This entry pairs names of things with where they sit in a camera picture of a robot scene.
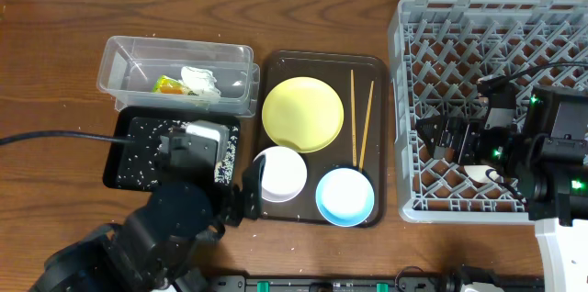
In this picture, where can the black rail at table edge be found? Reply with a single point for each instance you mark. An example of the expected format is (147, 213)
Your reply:
(409, 279)

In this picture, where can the left wooden chopstick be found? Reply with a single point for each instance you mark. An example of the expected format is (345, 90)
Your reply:
(353, 116)

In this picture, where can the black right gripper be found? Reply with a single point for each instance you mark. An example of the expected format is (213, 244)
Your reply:
(473, 129)

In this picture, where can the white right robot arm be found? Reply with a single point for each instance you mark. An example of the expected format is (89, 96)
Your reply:
(547, 160)

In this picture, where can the pink white bowl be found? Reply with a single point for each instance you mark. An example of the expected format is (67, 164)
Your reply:
(284, 176)

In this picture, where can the yellow plate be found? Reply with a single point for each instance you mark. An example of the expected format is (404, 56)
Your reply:
(303, 113)

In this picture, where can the brown serving tray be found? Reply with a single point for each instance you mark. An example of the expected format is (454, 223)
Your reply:
(334, 69)

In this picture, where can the clear plastic bin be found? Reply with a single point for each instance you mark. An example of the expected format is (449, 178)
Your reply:
(131, 65)

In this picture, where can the rice and food scraps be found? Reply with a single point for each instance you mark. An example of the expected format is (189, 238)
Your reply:
(134, 167)

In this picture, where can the right wooden chopstick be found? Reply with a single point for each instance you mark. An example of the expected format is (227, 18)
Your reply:
(366, 128)

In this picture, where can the white napkin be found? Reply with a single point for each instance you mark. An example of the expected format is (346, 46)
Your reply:
(199, 82)

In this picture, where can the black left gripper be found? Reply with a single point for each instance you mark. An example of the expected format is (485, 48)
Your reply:
(234, 207)

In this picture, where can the blue bowl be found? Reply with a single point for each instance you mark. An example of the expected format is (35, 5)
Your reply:
(345, 197)

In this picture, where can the wooden chopstick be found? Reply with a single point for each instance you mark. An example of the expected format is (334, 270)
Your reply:
(353, 116)
(366, 128)

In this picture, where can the black waste tray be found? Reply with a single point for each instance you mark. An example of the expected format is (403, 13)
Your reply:
(151, 112)

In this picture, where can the green snack wrapper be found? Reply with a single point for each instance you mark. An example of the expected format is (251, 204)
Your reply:
(170, 86)

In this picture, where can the grey dishwasher rack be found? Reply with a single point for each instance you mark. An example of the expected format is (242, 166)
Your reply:
(438, 51)

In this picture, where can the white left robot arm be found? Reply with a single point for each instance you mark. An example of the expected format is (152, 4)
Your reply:
(154, 247)

